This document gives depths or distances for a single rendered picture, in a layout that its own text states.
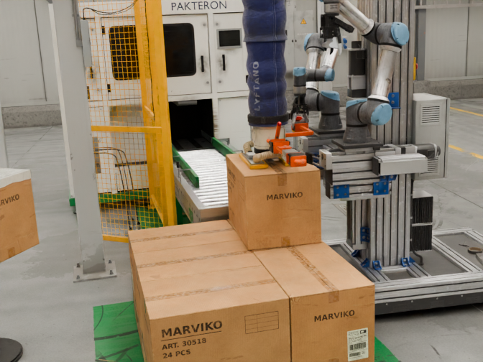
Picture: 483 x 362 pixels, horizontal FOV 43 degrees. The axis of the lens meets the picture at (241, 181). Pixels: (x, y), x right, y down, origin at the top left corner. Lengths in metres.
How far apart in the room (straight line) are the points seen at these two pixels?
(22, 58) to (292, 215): 10.02
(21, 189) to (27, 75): 9.55
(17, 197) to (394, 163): 1.94
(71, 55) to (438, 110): 2.35
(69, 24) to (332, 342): 2.63
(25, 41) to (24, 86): 0.86
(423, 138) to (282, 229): 1.03
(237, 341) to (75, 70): 2.30
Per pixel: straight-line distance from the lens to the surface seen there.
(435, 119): 3.69
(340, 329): 2.82
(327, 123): 3.84
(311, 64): 3.99
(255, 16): 3.24
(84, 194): 4.39
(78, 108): 4.29
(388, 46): 3.32
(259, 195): 3.13
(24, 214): 3.29
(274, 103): 3.27
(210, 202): 4.10
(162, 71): 4.35
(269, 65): 3.25
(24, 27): 12.71
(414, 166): 3.39
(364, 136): 3.38
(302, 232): 3.24
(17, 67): 12.76
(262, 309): 2.65
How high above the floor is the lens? 1.66
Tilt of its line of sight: 14 degrees down
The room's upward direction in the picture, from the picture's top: 3 degrees counter-clockwise
